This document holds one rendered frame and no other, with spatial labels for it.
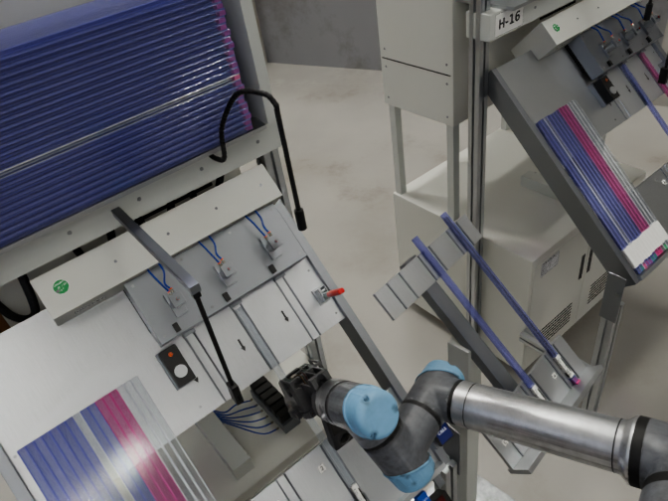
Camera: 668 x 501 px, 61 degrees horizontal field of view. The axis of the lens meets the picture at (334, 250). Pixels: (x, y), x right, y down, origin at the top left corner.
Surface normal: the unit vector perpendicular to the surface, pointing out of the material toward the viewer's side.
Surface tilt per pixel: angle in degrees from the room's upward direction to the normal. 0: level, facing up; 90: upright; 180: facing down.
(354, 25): 90
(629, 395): 0
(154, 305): 44
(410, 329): 0
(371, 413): 56
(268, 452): 0
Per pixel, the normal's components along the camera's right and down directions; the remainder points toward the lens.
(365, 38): -0.48, 0.60
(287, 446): -0.14, -0.77
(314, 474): 0.34, -0.26
